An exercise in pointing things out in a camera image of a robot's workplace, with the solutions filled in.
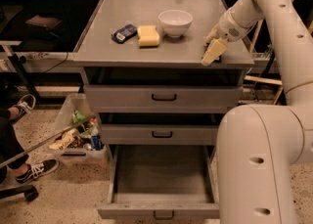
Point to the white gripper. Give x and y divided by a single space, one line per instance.
228 29

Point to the black sneaker near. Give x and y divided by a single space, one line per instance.
29 172

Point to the white ceramic bowl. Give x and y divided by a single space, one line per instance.
175 23

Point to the grey metal rod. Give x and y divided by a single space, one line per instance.
51 138

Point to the black sneaker far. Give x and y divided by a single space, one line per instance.
25 105

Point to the black sneaker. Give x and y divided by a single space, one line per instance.
25 105
29 172

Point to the dark chocolate rxbar wrapper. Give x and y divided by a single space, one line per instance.
219 59

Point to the person leg black trousers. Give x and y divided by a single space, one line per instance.
9 145

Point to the wooden stick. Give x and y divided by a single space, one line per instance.
255 35

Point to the black chair base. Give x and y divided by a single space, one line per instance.
30 192

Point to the clear plastic bin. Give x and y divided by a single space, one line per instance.
64 121

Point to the brown box on shelf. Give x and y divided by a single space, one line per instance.
46 23

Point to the tan crumpled snack bag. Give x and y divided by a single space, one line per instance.
66 139

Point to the yellow sponge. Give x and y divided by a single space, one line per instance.
148 36

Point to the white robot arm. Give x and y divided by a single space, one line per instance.
256 144

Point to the grey metal drawer cabinet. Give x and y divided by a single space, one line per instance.
174 62

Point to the green snack bag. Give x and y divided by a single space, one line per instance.
78 116

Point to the blue can in bin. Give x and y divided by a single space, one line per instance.
95 139

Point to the bottom grey open drawer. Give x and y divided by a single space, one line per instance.
161 182

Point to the middle grey drawer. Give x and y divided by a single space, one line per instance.
159 134

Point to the top grey drawer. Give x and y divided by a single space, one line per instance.
158 99

